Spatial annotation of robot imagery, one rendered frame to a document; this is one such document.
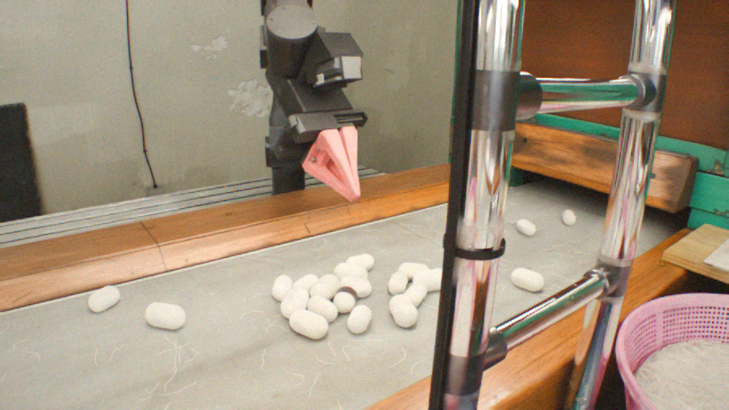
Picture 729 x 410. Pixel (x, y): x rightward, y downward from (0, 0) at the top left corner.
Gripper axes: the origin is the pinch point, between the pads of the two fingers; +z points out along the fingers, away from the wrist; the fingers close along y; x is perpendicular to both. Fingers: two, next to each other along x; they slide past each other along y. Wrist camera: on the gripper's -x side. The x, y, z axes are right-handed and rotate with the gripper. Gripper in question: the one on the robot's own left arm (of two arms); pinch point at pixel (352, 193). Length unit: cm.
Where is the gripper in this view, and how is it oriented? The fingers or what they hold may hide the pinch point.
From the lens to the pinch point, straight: 55.0
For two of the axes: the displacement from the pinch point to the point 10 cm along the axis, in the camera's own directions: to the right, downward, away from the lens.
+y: 8.0, -1.8, 5.8
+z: 4.5, 8.2, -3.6
